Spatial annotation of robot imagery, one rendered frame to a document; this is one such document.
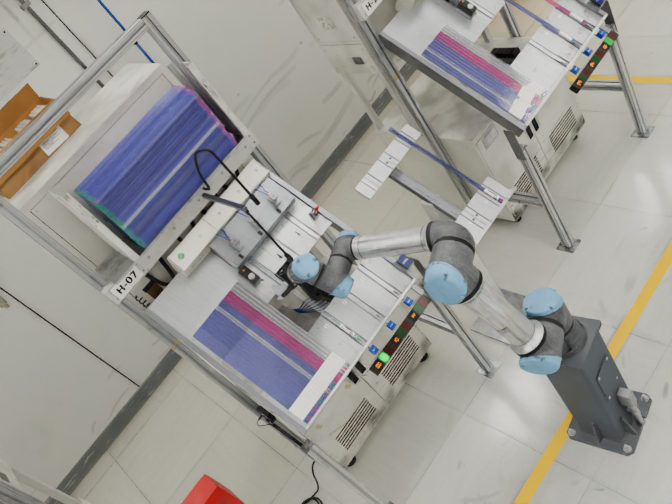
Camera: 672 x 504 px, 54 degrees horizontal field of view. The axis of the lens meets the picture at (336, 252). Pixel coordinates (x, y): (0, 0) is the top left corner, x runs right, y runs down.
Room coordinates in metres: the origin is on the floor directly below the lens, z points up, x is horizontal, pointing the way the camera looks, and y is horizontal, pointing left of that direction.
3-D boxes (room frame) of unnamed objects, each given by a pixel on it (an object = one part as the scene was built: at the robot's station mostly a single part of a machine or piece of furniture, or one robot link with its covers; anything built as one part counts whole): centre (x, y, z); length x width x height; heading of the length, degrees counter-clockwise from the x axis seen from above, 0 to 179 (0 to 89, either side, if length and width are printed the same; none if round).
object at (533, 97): (2.60, -1.07, 0.65); 1.01 x 0.73 x 1.29; 20
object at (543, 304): (1.30, -0.38, 0.72); 0.13 x 0.12 x 0.14; 133
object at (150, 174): (2.19, 0.27, 1.52); 0.51 x 0.13 x 0.27; 110
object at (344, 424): (2.28, 0.37, 0.31); 0.70 x 0.65 x 0.62; 110
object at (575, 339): (1.31, -0.38, 0.60); 0.15 x 0.15 x 0.10
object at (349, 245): (1.53, -0.17, 1.12); 0.49 x 0.11 x 0.12; 43
